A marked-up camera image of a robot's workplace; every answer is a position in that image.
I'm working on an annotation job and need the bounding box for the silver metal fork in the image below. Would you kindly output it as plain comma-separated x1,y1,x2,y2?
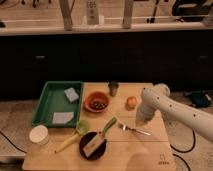
118,123,151,136

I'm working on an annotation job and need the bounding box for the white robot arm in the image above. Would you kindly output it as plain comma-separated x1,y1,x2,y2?
136,84,213,143

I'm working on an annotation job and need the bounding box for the metal cup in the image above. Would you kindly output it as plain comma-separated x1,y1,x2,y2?
108,81,119,97

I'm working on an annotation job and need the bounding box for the orange bowl with dark food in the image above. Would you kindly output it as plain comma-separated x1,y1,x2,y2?
84,92,109,113

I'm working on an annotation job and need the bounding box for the orange fruit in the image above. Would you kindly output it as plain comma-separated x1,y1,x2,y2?
126,96,137,109

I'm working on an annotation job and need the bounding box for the blue-grey sponge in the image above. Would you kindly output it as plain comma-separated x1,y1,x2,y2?
64,88,79,102

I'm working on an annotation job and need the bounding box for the yellow-green spatula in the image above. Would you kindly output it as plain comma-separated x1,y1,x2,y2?
55,120,90,153

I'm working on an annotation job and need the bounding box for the green plastic tray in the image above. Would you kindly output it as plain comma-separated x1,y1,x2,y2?
32,81,83,128

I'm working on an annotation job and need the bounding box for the grey cloth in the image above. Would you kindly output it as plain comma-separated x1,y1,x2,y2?
52,112,74,124

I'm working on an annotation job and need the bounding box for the dark round plate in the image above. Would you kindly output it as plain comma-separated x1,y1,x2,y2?
78,131,108,161

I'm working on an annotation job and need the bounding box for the white paper cup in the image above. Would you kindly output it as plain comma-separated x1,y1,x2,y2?
29,125,49,145

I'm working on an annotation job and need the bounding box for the dark blue object on floor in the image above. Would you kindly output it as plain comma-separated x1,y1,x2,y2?
190,92,211,108

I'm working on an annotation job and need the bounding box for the black cable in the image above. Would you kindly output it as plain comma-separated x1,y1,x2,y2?
0,129,28,154
170,129,198,171

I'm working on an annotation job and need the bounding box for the black cable on left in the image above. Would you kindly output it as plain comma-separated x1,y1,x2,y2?
0,129,28,154

